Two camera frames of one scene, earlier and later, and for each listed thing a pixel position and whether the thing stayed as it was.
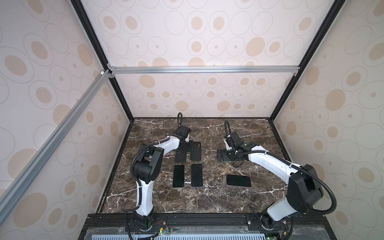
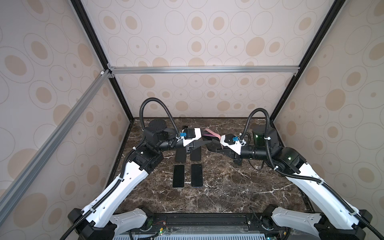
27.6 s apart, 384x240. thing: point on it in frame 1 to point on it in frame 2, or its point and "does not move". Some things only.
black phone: x=195 y=155 does not move
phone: x=180 y=157 does not move
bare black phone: x=196 y=175 does not move
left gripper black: x=190 y=149 to x=195 y=145
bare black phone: x=178 y=176 does not move
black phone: x=238 y=180 to x=215 y=144
